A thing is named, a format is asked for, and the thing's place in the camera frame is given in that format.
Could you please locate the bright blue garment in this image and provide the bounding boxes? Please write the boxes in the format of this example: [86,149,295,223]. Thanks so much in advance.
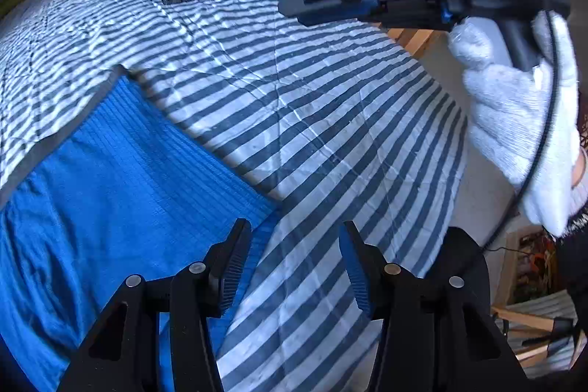
[0,65,284,392]

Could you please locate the blue striped bed quilt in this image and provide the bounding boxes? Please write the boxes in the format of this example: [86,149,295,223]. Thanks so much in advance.
[0,0,470,392]

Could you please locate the wooden stool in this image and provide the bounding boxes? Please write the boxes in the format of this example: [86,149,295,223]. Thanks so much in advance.
[491,304,580,375]

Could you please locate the person's right hand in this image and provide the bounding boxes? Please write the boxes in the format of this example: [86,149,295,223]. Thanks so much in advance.
[448,12,588,237]

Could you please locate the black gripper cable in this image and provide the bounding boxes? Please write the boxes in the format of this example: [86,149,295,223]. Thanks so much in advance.
[480,8,559,258]

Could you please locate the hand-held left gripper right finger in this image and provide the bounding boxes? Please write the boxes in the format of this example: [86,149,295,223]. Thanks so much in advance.
[337,220,529,392]

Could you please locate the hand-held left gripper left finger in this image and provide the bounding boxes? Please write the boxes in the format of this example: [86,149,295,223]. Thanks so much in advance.
[55,217,253,392]

